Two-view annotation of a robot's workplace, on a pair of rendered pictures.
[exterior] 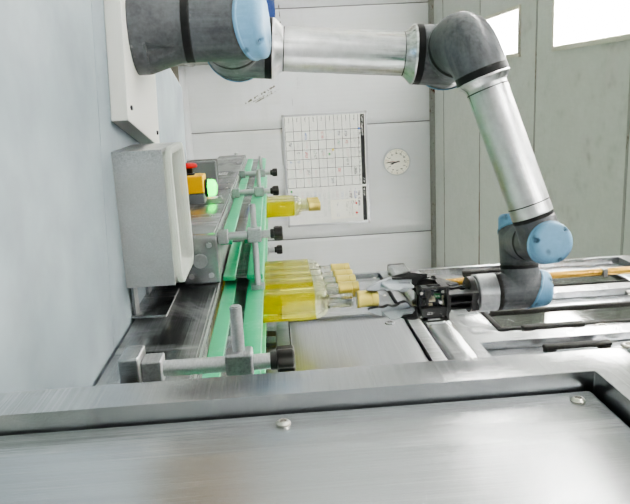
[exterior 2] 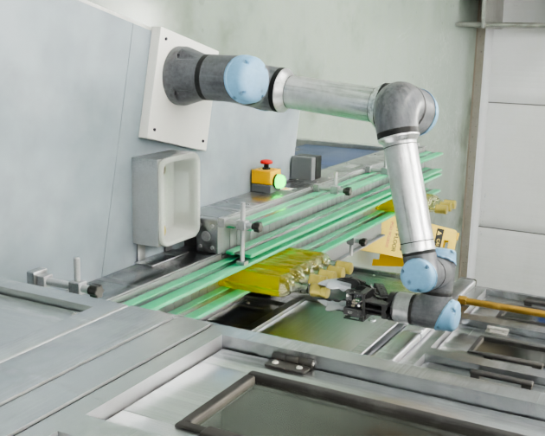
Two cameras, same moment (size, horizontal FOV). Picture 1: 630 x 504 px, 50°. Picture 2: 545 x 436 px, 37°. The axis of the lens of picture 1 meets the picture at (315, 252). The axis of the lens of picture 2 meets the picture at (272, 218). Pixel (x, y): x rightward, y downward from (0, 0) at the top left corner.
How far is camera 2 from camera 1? 1.15 m
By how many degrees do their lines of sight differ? 30
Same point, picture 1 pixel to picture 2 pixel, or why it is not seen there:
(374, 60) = (344, 109)
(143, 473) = not seen: outside the picture
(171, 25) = (189, 78)
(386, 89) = not seen: outside the picture
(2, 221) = not seen: outside the picture
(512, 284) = (419, 305)
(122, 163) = (137, 164)
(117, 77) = (146, 110)
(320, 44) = (307, 92)
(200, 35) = (205, 86)
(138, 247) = (140, 219)
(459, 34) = (380, 102)
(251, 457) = not seen: outside the picture
